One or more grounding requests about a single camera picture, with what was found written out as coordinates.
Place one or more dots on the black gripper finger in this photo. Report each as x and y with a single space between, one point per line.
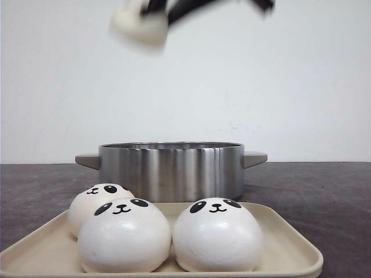
183 8
153 6

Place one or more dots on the panda bun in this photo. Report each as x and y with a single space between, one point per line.
88 201
127 24
124 235
215 235

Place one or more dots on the stainless steel pot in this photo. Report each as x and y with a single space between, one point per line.
174 171

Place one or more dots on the cream rectangular tray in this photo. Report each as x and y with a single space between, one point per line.
51 251

